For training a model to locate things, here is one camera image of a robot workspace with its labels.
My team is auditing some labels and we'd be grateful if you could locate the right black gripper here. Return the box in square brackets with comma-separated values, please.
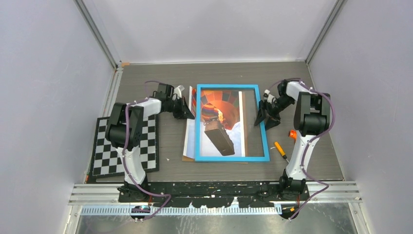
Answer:
[254, 96, 295, 131]

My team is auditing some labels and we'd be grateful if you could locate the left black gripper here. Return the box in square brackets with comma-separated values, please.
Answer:
[166, 96, 194, 119]

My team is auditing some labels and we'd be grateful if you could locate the yellow handled screwdriver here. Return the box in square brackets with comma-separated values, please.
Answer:
[274, 141, 289, 163]

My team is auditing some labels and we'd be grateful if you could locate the hot air balloon photo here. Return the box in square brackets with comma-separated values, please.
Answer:
[182, 86, 246, 159]

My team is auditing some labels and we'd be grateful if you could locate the blue picture frame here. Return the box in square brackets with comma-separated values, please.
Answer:
[194, 84, 270, 163]

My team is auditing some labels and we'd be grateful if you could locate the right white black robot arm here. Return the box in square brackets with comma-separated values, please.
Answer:
[254, 78, 331, 200]

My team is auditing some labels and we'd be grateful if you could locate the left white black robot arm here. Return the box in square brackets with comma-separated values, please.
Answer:
[105, 82, 195, 202]

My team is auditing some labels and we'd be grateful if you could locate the orange curved plastic piece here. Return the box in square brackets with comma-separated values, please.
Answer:
[289, 130, 297, 142]

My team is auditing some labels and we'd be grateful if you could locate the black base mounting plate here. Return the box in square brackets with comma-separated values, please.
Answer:
[117, 181, 309, 208]

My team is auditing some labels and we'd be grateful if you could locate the black white checkerboard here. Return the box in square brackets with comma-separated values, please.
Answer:
[89, 116, 160, 178]

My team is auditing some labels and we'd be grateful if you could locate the white perforated strip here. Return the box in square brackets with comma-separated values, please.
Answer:
[80, 204, 282, 216]

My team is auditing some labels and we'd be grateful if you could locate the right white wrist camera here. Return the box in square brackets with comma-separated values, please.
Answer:
[263, 89, 277, 105]

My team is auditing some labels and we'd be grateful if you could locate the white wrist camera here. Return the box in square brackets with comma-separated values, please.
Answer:
[172, 85, 185, 100]
[263, 89, 277, 105]

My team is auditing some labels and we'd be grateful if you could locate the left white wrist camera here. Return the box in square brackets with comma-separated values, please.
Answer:
[172, 85, 185, 100]

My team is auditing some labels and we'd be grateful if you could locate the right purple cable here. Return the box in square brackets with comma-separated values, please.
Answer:
[268, 77, 337, 221]

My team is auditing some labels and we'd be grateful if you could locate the purple cable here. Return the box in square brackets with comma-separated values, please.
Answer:
[268, 77, 337, 221]
[122, 80, 171, 221]

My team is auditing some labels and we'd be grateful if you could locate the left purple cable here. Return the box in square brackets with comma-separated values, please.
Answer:
[122, 80, 171, 221]

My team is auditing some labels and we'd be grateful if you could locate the aluminium front rail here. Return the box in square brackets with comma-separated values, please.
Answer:
[69, 181, 363, 205]

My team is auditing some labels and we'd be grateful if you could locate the right corner aluminium post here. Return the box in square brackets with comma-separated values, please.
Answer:
[305, 0, 347, 66]

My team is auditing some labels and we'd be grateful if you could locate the corner aluminium post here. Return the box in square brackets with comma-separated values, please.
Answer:
[74, 0, 118, 70]
[305, 0, 347, 66]

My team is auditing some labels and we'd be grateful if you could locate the left corner aluminium post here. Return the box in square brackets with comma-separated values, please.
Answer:
[74, 0, 118, 70]

